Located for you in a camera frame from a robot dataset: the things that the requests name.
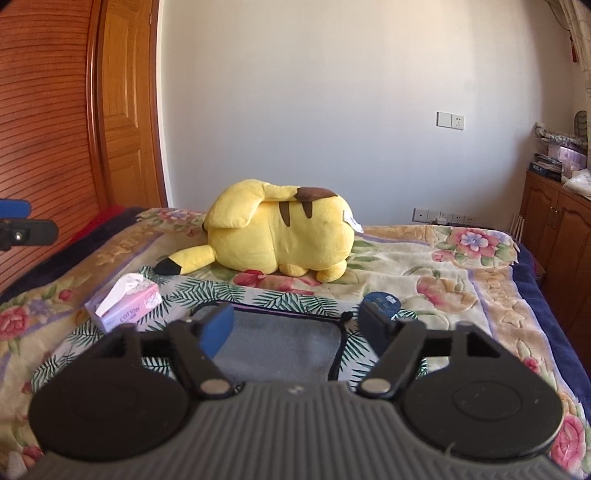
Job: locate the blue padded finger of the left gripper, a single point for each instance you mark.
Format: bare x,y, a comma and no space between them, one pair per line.
11,208

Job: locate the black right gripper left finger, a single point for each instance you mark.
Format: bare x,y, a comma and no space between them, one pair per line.
132,391

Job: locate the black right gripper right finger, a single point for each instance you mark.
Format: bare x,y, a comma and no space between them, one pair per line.
461,391

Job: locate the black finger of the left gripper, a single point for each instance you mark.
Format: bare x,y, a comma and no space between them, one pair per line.
26,232

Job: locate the grey towel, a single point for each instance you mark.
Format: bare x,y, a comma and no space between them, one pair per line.
266,345

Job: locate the wooden slatted headboard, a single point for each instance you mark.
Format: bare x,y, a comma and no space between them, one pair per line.
49,151

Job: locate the pink cotton tissue box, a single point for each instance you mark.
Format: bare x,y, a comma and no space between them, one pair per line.
127,301

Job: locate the red dark pillow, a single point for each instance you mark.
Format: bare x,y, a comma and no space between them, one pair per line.
96,233

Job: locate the dark blue round container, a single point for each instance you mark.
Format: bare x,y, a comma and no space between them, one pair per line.
379,309

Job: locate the floral bed blanket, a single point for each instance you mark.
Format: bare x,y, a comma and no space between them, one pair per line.
462,274

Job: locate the palm leaf print cloth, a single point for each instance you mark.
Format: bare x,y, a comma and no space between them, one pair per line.
181,295

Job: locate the wooden door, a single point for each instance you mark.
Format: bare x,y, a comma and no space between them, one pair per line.
127,105

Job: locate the wooden side cabinet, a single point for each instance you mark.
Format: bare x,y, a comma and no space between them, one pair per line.
557,232

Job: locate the yellow Pikachu plush toy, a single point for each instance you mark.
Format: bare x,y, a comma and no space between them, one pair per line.
255,225

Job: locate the clutter on cabinet top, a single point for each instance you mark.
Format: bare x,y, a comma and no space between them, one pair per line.
564,158

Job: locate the floral curtain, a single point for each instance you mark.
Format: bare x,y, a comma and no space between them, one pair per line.
576,14

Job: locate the white low wall sockets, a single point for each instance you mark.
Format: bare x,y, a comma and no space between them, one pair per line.
439,217

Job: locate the white wall switch socket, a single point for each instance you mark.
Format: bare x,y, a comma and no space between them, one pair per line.
450,120

